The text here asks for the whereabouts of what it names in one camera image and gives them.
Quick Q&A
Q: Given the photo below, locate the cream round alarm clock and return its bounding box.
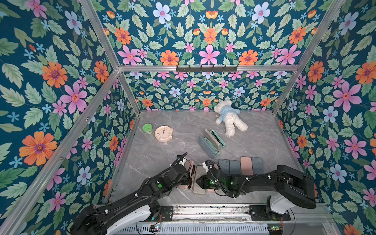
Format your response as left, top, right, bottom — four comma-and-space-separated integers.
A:
154, 126, 173, 143

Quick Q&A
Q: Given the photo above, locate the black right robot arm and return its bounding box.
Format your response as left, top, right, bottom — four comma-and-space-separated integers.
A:
195, 160, 316, 214

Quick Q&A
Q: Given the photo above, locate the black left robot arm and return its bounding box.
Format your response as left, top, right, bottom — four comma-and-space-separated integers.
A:
68, 153, 190, 235

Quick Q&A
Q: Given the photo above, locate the pink case with brown sunglasses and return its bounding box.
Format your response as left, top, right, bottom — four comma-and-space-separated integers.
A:
179, 160, 196, 191

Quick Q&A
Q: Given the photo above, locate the grey case with yellow glasses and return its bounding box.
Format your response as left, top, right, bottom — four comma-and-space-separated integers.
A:
229, 160, 241, 175

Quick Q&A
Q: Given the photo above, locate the black hook rail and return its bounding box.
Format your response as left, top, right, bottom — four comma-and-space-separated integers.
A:
176, 65, 238, 73

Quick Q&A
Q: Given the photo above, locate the pink case with purple glasses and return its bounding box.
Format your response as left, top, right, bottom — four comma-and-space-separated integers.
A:
240, 156, 254, 176

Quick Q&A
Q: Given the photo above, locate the green lidded round container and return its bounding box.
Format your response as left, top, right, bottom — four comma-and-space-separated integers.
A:
142, 123, 153, 135

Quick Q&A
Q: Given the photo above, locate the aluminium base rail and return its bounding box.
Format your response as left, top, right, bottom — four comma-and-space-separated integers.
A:
150, 203, 334, 223

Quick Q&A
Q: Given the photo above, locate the mint case with black glasses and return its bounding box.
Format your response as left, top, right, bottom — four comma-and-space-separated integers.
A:
205, 129, 226, 150

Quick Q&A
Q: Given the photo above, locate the white teddy bear blue shirt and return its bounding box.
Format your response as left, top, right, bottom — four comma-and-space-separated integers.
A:
213, 100, 248, 137

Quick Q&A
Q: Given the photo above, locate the grey case with red glasses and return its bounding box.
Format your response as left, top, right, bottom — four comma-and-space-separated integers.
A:
251, 157, 264, 175

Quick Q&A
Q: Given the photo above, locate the grey case with black sunglasses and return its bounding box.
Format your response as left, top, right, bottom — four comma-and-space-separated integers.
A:
193, 165, 207, 195

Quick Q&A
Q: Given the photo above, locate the grey case with olive glasses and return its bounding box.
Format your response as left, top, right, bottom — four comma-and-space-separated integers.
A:
198, 136, 220, 159

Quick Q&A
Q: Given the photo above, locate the mint case with white glasses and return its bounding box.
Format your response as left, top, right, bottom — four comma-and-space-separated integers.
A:
218, 159, 230, 175

